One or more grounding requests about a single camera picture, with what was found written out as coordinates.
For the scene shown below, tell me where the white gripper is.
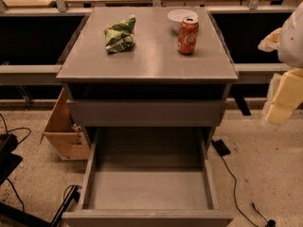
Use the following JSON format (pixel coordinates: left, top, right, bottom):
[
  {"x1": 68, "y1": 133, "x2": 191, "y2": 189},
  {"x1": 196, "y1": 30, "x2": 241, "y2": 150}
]
[{"x1": 264, "y1": 68, "x2": 303, "y2": 125}]

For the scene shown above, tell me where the grey drawer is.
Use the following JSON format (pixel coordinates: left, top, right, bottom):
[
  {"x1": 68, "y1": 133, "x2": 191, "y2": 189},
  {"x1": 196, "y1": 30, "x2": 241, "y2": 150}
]
[
  {"x1": 62, "y1": 128, "x2": 234, "y2": 227},
  {"x1": 67, "y1": 99, "x2": 227, "y2": 127}
]

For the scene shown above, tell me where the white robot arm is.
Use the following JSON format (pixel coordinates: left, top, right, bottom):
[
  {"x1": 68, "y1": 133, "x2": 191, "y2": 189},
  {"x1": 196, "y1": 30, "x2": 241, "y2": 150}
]
[{"x1": 258, "y1": 2, "x2": 303, "y2": 126}]

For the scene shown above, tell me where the grey drawer cabinet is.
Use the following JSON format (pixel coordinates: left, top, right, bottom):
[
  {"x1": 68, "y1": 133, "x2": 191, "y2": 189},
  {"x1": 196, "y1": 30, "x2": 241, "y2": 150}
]
[{"x1": 57, "y1": 7, "x2": 238, "y2": 142}]

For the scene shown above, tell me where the grey top drawer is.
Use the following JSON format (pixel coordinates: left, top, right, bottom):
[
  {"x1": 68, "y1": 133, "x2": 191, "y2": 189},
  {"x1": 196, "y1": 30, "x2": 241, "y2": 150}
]
[{"x1": 67, "y1": 99, "x2": 227, "y2": 127}]

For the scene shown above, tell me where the black power adapter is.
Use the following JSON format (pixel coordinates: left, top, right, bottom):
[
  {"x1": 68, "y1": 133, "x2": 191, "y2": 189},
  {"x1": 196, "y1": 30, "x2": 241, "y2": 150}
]
[{"x1": 212, "y1": 140, "x2": 231, "y2": 157}]

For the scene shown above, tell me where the red soda can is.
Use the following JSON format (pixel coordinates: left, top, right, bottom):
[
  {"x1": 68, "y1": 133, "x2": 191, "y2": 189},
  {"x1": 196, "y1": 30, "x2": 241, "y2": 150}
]
[{"x1": 177, "y1": 16, "x2": 199, "y2": 54}]

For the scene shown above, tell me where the white bowl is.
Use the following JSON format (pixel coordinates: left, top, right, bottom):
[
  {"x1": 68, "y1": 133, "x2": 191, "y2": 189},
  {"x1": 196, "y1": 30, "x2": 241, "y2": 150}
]
[{"x1": 168, "y1": 9, "x2": 198, "y2": 33}]

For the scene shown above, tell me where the green chip bag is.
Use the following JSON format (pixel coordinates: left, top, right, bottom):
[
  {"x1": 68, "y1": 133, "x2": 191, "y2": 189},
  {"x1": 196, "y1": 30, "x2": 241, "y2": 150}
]
[{"x1": 104, "y1": 15, "x2": 136, "y2": 53}]

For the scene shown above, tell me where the cardboard box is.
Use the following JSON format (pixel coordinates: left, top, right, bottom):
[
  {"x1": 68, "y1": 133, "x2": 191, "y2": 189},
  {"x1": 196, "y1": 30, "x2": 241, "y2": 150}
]
[{"x1": 43, "y1": 89, "x2": 90, "y2": 160}]

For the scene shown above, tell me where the black equipment left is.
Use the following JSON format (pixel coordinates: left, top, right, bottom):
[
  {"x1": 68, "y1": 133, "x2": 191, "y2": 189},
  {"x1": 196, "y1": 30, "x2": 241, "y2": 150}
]
[{"x1": 0, "y1": 134, "x2": 23, "y2": 185}]

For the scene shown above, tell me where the black stand leg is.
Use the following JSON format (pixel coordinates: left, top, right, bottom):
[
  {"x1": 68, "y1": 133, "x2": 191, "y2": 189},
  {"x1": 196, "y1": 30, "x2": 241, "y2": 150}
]
[{"x1": 0, "y1": 185, "x2": 80, "y2": 227}]

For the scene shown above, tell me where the black floor cable right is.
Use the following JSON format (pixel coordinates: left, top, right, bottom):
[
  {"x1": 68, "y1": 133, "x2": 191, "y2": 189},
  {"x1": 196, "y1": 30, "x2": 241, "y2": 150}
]
[{"x1": 221, "y1": 154, "x2": 277, "y2": 227}]

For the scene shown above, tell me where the black cable left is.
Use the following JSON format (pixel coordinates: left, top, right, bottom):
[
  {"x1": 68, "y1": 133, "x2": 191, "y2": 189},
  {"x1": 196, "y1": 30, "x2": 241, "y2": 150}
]
[{"x1": 0, "y1": 112, "x2": 32, "y2": 213}]

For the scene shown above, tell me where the grey metal rail frame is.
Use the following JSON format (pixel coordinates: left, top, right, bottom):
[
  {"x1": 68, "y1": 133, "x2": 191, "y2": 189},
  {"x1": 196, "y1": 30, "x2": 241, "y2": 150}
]
[{"x1": 1, "y1": 7, "x2": 294, "y2": 92}]

